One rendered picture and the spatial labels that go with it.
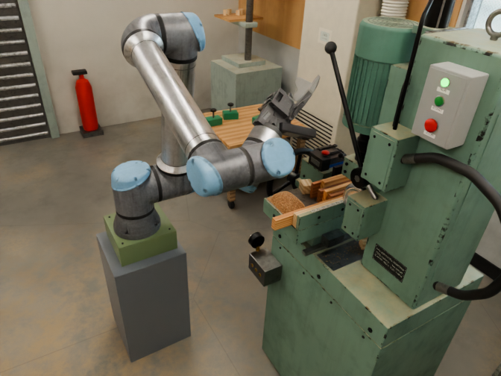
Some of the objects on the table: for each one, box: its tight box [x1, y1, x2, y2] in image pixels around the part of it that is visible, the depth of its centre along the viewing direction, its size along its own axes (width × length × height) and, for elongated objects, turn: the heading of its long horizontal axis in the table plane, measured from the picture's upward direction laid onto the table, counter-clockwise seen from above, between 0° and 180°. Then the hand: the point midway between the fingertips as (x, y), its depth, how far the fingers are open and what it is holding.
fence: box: [296, 203, 345, 231], centre depth 140 cm, size 60×2×6 cm, turn 116°
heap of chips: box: [267, 191, 305, 214], centre depth 138 cm, size 9×14×4 cm, turn 26°
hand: (306, 86), depth 115 cm, fingers open, 14 cm apart
